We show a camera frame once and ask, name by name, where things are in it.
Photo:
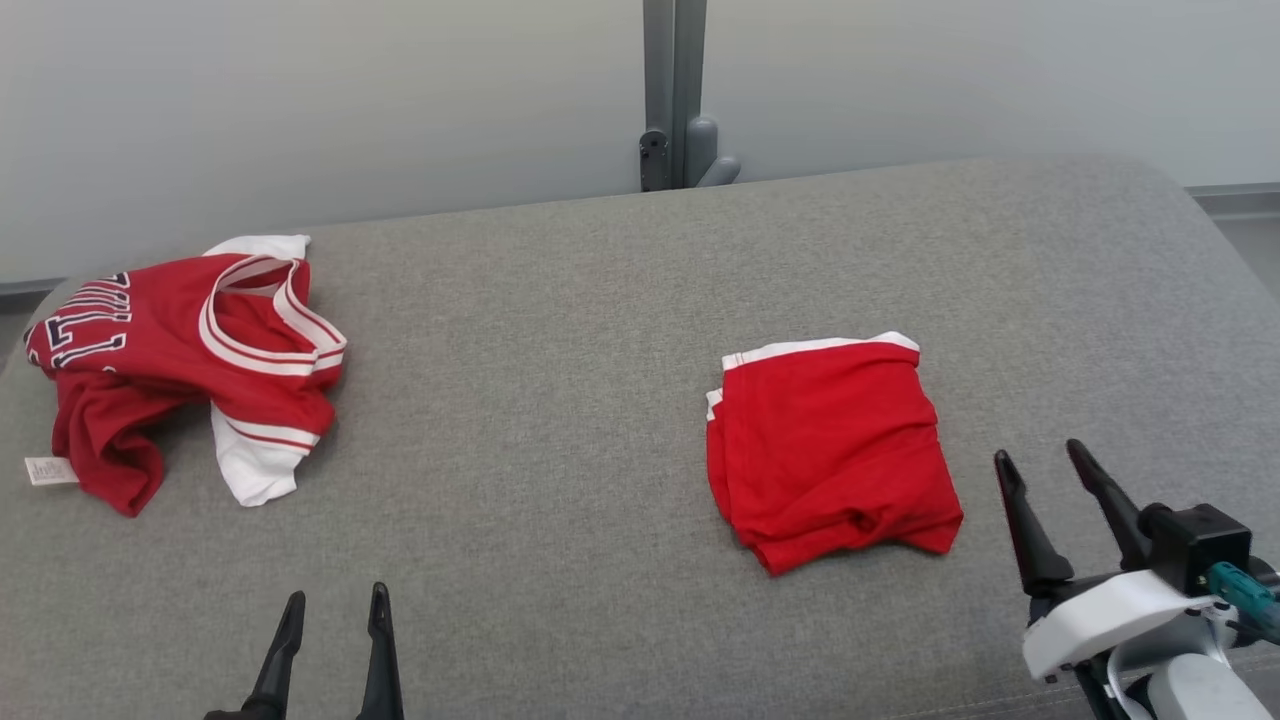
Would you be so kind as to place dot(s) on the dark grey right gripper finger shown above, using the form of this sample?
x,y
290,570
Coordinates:
x,y
1115,510
1030,545

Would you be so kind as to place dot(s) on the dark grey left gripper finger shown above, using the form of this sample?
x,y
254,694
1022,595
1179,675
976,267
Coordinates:
x,y
275,665
380,670

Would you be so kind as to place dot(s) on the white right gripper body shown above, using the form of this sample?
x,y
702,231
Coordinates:
x,y
1110,615

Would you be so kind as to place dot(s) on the red shorts white waistband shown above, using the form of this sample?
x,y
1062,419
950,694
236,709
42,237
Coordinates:
x,y
830,450

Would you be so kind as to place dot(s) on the red white Bulls jersey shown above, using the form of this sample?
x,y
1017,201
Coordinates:
x,y
150,350

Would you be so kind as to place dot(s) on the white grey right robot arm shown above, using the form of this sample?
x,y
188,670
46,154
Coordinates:
x,y
1190,695

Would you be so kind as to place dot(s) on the grey fabric sofa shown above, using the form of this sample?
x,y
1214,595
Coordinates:
x,y
560,400

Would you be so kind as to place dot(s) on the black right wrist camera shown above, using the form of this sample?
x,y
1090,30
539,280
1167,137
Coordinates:
x,y
1200,540

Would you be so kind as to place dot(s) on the grey metal frame post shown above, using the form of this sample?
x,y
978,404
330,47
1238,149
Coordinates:
x,y
672,90

